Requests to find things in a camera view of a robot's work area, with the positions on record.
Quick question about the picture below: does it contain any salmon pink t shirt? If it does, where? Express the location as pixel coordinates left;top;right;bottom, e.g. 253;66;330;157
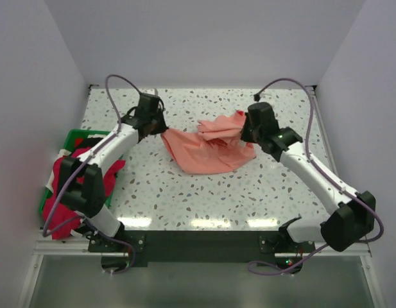
161;110;256;175

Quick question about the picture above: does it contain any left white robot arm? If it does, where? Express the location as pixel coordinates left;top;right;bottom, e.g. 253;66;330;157
56;92;168;252

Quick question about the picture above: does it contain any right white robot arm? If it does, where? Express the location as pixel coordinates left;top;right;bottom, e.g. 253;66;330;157
241;102;375;252

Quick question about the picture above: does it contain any black garment in basket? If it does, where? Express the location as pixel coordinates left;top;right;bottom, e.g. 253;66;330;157
74;137;102;150

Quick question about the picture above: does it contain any green plastic basket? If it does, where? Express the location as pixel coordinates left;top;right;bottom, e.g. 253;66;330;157
39;147;126;219

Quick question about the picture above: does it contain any red t shirt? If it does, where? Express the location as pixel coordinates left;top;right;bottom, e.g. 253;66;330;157
43;158;124;239

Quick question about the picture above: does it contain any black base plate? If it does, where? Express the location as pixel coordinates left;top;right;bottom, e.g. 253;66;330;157
87;230;315;270

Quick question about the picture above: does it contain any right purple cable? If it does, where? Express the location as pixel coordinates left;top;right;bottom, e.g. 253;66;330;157
247;76;385;276

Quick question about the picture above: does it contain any aluminium frame rail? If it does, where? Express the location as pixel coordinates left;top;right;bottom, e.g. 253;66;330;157
32;228;374;257

